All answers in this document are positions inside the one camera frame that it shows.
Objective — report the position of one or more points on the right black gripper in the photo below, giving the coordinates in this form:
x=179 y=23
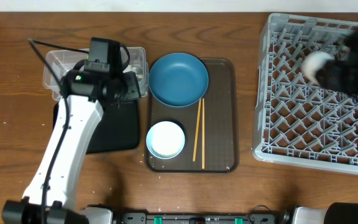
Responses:
x=332 y=76

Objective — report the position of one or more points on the white cup green inside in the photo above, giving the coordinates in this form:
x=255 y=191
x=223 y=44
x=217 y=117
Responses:
x=313 y=63

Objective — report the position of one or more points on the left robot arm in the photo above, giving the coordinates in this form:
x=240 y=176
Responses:
x=93 y=83

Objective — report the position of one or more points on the grey dishwasher rack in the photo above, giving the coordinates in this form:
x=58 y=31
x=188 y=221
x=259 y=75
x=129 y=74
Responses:
x=296 y=122

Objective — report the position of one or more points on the brown serving tray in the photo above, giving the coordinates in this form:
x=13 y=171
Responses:
x=218 y=151

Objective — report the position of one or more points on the right wooden chopstick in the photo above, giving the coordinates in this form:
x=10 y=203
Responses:
x=203 y=133

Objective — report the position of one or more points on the wooden chopstick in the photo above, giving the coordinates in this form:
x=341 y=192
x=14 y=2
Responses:
x=203 y=133
x=197 y=131

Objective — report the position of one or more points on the left wooden chopstick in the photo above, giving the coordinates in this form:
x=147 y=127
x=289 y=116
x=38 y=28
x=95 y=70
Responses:
x=197 y=131

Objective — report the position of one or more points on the dark blue plate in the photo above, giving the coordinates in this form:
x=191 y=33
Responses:
x=178 y=79

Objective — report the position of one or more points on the light blue bowl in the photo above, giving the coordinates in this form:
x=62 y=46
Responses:
x=165 y=140

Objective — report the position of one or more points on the black plastic bin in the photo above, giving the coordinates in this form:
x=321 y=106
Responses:
x=94 y=130

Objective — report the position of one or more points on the clear plastic bin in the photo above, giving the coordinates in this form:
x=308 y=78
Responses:
x=61 y=61

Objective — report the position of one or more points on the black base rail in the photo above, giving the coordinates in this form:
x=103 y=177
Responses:
x=159 y=218

